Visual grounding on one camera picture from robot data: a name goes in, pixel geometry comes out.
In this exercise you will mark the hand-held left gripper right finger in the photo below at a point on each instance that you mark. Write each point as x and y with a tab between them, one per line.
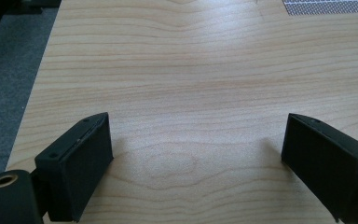
326	161

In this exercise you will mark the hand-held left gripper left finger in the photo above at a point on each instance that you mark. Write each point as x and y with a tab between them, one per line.
74	168

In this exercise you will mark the grey woven mat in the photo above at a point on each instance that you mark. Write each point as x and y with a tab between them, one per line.
329	6

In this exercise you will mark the dark stand base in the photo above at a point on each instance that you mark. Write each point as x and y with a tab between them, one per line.
34	4

